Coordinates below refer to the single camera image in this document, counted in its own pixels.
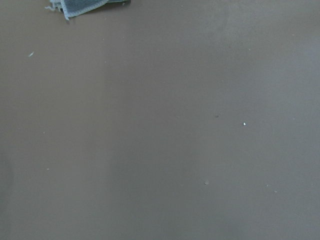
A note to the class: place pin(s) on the grey folded cloth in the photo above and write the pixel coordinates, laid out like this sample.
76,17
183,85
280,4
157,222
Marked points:
74,8

